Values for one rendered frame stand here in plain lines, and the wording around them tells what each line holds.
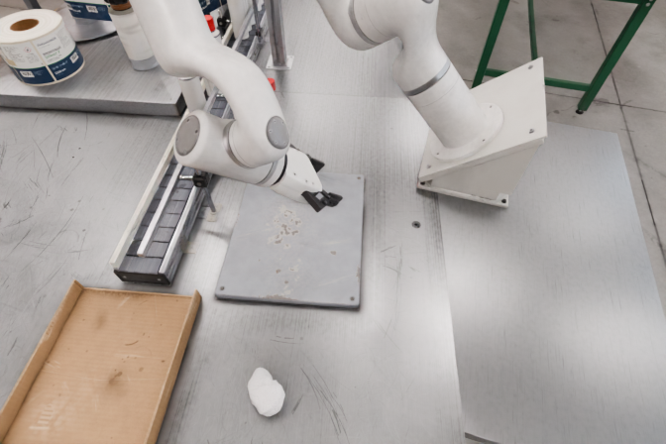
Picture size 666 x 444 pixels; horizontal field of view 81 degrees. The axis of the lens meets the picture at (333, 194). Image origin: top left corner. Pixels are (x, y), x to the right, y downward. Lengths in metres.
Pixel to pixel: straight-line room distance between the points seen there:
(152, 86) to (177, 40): 0.77
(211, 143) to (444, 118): 0.55
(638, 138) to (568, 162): 1.77
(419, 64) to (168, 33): 0.49
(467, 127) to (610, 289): 0.46
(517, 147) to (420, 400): 0.54
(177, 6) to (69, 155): 0.78
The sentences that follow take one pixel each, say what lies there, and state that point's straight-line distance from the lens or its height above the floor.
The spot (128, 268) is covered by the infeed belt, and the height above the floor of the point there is 0.88.
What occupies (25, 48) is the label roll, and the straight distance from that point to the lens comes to 1.48.
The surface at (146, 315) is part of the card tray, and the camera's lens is 0.91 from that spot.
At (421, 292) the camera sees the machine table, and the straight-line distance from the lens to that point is 0.87.
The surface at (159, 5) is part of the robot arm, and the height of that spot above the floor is 1.36.
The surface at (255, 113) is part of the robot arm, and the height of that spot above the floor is 1.27.
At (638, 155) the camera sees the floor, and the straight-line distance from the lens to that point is 2.88.
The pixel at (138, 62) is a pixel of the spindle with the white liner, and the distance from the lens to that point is 1.45.
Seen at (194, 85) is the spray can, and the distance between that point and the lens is 1.07.
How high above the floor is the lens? 1.60
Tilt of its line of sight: 51 degrees down
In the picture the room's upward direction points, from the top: straight up
